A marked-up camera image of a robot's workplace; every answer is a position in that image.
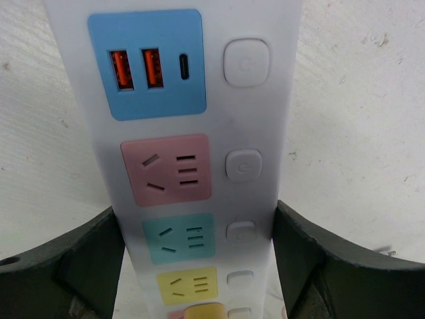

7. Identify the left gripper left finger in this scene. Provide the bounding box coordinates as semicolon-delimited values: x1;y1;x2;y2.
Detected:
1;208;125;318

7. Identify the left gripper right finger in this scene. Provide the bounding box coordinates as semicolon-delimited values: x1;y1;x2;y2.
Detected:
273;201;424;318

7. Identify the yellow cube plug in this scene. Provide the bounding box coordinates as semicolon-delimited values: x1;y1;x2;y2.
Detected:
184;302;227;319

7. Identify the white power strip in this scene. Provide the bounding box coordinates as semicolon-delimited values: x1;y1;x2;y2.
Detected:
44;1;301;318

